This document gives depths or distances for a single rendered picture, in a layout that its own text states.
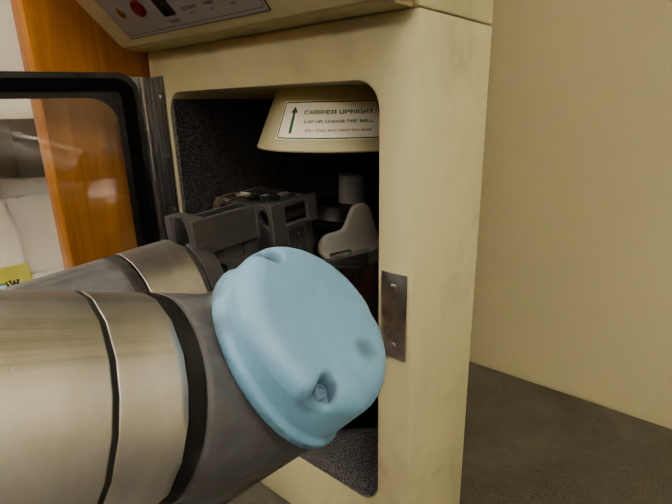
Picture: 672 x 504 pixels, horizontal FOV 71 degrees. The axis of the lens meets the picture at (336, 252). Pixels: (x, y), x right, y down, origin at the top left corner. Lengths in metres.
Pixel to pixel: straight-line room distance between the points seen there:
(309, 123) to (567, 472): 0.49
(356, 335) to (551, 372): 0.66
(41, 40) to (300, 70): 0.28
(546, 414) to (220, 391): 0.63
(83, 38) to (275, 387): 0.49
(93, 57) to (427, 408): 0.48
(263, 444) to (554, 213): 0.63
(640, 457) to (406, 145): 0.52
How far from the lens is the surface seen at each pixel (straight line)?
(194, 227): 0.35
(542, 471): 0.66
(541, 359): 0.83
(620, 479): 0.68
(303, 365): 0.16
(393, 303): 0.36
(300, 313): 0.17
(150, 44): 0.51
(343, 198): 0.49
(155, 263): 0.33
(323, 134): 0.41
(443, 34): 0.35
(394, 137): 0.33
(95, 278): 0.32
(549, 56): 0.74
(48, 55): 0.57
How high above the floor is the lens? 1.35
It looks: 17 degrees down
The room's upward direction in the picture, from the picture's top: 1 degrees counter-clockwise
